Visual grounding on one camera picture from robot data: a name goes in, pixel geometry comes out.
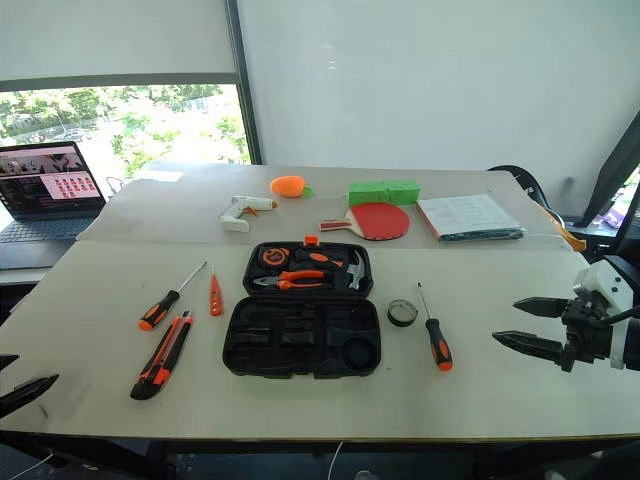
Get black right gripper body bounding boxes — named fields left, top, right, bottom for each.
left=559, top=295, right=614, bottom=374

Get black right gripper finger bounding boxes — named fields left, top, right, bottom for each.
left=492, top=329, right=569, bottom=365
left=513, top=296, right=569, bottom=319

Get thin black orange screwdriver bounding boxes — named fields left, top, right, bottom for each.
left=417, top=281, right=455, bottom=372

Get long black orange screwdriver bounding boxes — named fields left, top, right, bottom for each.
left=138, top=260, right=208, bottom=332

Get orange voltage tester pen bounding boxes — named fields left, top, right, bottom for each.
left=209, top=268, right=224, bottom=317

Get black tool case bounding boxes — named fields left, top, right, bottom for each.
left=221, top=234, right=383, bottom=380

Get white printed booklet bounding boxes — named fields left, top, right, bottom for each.
left=415, top=193, right=526, bottom=243

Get black office chair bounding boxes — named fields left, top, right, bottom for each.
left=487, top=164, right=554, bottom=216

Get black orange utility knife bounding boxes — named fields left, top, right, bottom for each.
left=130, top=310, right=196, bottom=401

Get black electrical tape roll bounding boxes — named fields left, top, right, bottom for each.
left=387, top=298, right=419, bottom=328

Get black monitor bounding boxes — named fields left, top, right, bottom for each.
left=582, top=107, right=640, bottom=227

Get black open laptop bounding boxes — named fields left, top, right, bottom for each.
left=0, top=140, right=108, bottom=271

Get green foam block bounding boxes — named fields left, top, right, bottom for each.
left=347, top=180, right=391, bottom=207
left=387, top=179, right=420, bottom=205

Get red table tennis paddle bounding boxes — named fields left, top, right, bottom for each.
left=319, top=202, right=412, bottom=242

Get black orange tape measure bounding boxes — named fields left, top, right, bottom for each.
left=262, top=246, right=290, bottom=269

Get white glue gun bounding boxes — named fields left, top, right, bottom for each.
left=218, top=195, right=279, bottom=233

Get orange plush carrot toy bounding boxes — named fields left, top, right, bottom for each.
left=270, top=175, right=315, bottom=200

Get white roller blind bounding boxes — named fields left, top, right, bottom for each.
left=0, top=0, right=239, bottom=84

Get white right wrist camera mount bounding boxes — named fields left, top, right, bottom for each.
left=572, top=257, right=636, bottom=321

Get thin white cable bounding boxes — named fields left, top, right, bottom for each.
left=7, top=451, right=54, bottom=479
left=328, top=440, right=346, bottom=480

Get claw hammer black orange handle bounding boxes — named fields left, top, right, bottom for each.
left=294, top=248, right=370, bottom=292

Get orange handled pliers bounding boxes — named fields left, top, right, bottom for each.
left=252, top=269, right=329, bottom=291

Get black window frame post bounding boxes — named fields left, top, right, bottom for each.
left=224, top=0, right=262, bottom=165

